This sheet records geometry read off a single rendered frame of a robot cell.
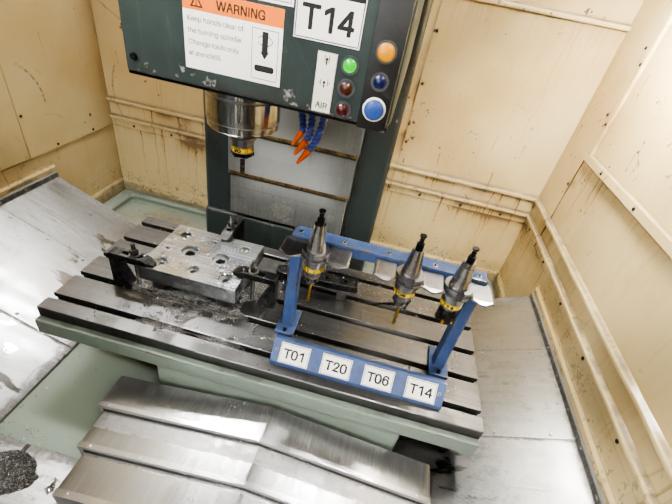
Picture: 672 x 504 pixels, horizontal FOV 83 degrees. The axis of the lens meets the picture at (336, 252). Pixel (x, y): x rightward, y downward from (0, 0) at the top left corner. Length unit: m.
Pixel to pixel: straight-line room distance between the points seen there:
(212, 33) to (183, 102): 1.31
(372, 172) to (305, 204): 0.28
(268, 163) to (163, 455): 0.95
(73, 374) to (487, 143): 1.69
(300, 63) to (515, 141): 1.25
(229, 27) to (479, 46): 1.14
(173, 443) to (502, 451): 0.86
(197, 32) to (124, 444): 0.94
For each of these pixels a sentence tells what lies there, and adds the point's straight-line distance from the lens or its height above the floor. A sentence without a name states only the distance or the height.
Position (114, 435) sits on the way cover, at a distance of 1.21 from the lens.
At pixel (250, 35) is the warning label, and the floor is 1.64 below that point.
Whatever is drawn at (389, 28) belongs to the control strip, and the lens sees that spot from 0.61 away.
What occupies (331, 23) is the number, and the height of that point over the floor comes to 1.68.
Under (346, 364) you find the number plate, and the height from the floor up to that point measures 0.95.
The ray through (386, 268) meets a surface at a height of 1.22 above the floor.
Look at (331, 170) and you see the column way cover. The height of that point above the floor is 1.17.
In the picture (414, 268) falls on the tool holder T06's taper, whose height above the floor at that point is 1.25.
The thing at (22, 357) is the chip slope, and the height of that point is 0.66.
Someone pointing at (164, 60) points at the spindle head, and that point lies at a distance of 0.74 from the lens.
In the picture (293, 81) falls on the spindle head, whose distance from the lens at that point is 0.65.
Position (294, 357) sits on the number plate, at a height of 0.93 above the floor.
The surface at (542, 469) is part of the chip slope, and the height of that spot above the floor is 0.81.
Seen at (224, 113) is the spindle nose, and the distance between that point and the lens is 0.85.
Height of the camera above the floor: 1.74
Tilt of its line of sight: 36 degrees down
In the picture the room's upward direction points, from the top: 11 degrees clockwise
